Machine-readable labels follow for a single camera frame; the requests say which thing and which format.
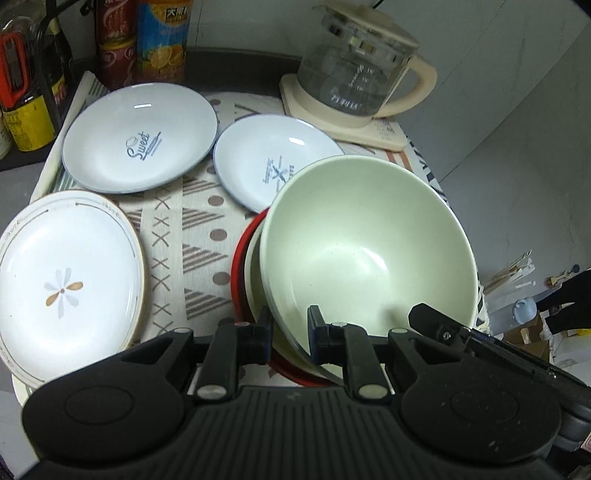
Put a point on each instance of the pale green bowl front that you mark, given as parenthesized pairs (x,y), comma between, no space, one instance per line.
(252,304)

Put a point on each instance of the cream kettle base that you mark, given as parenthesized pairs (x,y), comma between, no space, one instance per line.
(381,133)

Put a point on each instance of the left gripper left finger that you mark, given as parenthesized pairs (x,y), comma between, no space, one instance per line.
(231,347)

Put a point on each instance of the blue water bottle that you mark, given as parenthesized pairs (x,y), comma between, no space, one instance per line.
(512,316)

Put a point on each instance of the red drink can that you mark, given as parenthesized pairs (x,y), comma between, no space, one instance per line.
(118,63)
(115,20)

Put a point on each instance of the small blue-rim bakery plate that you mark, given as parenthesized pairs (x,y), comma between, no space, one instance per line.
(257,155)

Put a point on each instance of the large soy sauce bottle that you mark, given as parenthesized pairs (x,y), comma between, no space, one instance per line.
(24,109)

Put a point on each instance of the cardboard boxes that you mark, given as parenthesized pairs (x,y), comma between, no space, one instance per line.
(536,336)

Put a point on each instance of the pale green bowl back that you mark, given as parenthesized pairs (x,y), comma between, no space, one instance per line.
(364,240)

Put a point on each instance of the patterned fringed cloth mat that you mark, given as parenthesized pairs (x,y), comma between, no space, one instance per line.
(188,230)

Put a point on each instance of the red drink can upper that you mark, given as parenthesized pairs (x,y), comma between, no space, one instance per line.
(115,20)

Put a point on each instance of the glass electric kettle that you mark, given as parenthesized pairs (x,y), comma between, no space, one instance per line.
(363,64)

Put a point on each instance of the red and black bowl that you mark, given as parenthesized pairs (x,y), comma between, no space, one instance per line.
(242,311)

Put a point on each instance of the red drink can lower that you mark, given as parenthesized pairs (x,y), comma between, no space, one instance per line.
(118,63)

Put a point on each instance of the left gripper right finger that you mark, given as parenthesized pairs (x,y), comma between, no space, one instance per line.
(349,347)

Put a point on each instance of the blue-rim Sweet plate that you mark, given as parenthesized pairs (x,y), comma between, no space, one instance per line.
(139,138)

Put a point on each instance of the orange juice bottle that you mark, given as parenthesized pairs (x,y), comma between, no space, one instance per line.
(161,40)

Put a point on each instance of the pale green bowl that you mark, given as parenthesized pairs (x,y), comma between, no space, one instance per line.
(252,304)
(364,240)

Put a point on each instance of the black metal shelf rack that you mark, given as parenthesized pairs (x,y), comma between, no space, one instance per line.
(53,57)

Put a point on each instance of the large white flower plate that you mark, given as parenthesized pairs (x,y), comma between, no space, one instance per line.
(73,283)

